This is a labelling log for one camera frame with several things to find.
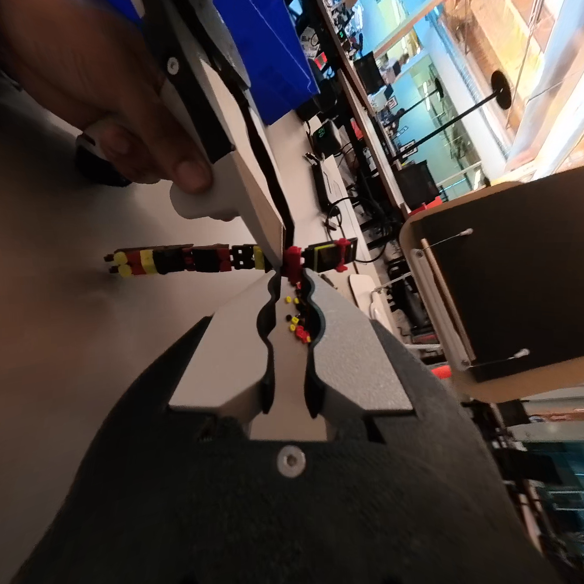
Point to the black pole with round disc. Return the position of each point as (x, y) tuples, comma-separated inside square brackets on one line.
[(502, 86)]

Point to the wooden chair black back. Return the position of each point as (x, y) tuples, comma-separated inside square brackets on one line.
[(502, 273)]

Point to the black power strip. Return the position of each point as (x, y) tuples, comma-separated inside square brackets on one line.
[(320, 187)]

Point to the blue plastic bin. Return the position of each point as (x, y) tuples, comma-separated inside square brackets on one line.
[(273, 59)]

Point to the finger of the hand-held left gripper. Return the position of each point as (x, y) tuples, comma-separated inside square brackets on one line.
[(246, 182), (278, 191)]

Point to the black monitor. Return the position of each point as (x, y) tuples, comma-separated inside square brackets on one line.
[(369, 73)]

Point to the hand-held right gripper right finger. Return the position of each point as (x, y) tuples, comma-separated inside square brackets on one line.
[(360, 365)]

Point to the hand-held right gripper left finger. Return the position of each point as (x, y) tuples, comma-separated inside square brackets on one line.
[(223, 360)]

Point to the black digital timer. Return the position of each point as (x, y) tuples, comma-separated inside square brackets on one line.
[(331, 141)]

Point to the pile of loose lego pieces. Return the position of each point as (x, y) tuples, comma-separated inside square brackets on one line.
[(301, 333)]

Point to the long red yellow black lego model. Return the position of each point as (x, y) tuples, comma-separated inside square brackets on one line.
[(205, 258)]

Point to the person's left hand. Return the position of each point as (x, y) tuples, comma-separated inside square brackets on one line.
[(91, 68)]

